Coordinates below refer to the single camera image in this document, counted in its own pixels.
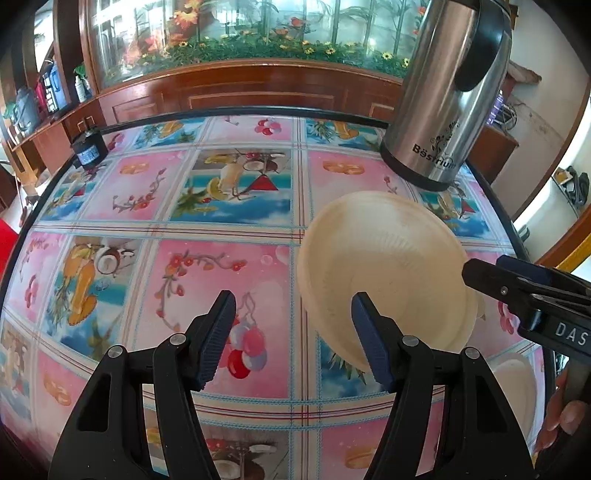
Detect blue container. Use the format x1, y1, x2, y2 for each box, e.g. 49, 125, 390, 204
51, 62, 64, 110

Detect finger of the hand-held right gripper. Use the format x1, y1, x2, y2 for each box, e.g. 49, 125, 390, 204
496, 255, 591, 298
462, 258, 546, 309

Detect wooden cabinet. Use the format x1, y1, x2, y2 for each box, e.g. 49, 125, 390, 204
9, 62, 407, 185

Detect person's right hand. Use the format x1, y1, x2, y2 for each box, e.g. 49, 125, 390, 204
536, 369, 587, 455

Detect red plastic chair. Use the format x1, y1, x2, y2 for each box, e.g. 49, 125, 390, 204
0, 219, 17, 273

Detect stainless steel electric kettle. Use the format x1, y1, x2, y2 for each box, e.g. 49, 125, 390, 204
379, 0, 514, 192

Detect flower-decorated glass tank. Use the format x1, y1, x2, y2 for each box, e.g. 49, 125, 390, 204
81, 0, 430, 88

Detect fruit-printed tablecloth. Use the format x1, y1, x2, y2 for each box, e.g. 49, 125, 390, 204
0, 115, 555, 480

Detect small black jar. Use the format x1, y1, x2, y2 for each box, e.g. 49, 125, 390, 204
70, 130, 109, 169

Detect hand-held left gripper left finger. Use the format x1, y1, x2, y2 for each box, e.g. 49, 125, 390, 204
48, 290, 237, 480

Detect cream plate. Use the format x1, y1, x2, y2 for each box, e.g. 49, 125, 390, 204
489, 353, 539, 444
297, 190, 485, 354

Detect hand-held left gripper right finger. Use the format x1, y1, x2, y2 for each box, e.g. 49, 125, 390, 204
351, 292, 536, 480

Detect black container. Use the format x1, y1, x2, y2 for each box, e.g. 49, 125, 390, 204
41, 74, 59, 112

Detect white spray bottle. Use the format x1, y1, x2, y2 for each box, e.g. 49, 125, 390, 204
74, 65, 89, 103

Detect dark device on shelf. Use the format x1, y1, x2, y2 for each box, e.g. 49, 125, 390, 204
551, 166, 591, 206

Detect wooden side table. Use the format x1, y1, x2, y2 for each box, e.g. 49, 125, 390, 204
466, 124, 520, 183

